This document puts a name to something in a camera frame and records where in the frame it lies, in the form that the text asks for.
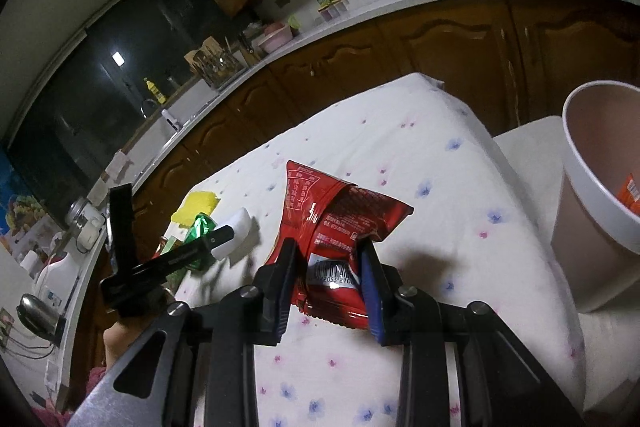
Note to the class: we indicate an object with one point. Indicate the green scrubber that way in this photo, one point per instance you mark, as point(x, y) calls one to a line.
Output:
point(295, 24)

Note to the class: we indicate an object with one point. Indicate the colourful fruit wall picture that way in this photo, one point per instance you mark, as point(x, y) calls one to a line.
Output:
point(25, 207)

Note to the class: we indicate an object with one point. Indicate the pink and white bin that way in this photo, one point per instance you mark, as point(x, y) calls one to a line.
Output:
point(590, 207)

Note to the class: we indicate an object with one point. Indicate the green carton box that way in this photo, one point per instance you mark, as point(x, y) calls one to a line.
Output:
point(175, 277)

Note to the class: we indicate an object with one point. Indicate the dark kitchen window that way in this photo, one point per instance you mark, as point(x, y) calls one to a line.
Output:
point(75, 107)

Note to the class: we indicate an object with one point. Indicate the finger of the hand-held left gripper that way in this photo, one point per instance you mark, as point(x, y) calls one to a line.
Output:
point(190, 252)
point(120, 227)

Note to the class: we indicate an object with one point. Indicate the stainless steel kettle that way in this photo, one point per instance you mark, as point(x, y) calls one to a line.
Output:
point(35, 312)

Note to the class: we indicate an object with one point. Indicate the red snack bag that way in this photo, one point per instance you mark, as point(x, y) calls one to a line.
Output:
point(325, 212)

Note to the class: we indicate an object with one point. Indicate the person's left hand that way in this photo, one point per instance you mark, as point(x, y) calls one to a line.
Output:
point(120, 342)

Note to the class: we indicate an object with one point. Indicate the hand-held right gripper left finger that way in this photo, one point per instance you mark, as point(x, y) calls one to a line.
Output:
point(280, 292)

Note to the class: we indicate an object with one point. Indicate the pink basin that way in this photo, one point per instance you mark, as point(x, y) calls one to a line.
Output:
point(275, 38)

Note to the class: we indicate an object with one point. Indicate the wooden lower cabinets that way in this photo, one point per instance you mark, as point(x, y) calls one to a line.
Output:
point(400, 42)

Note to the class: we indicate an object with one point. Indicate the green snack wrapper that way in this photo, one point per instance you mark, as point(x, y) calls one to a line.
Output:
point(202, 224)

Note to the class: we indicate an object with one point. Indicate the white foam block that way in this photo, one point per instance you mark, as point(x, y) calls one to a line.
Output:
point(240, 224)

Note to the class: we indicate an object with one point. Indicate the white kitchen countertop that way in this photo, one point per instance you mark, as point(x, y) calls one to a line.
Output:
point(350, 14)

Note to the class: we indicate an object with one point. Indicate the dish rack with utensils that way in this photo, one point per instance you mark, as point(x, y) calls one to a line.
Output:
point(217, 67)

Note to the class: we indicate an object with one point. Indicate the yellow oil bottle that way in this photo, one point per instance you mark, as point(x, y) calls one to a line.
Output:
point(156, 92)

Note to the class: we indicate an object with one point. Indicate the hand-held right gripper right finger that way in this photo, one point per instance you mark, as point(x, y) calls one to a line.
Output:
point(370, 297)

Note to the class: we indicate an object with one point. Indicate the floral white tablecloth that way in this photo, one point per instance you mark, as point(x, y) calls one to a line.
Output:
point(425, 147)

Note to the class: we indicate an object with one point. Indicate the white jug appliance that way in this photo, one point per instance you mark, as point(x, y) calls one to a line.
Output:
point(55, 274)

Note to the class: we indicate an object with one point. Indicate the yellow sponge cloth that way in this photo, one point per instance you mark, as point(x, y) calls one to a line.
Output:
point(197, 204)

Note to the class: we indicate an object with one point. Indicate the orange-red snack wrapper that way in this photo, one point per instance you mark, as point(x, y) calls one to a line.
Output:
point(631, 192)

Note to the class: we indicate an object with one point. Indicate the hanging dish cloth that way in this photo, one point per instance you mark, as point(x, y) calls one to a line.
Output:
point(117, 167)

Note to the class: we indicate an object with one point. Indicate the white sink faucet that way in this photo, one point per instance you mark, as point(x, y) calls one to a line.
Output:
point(170, 118)

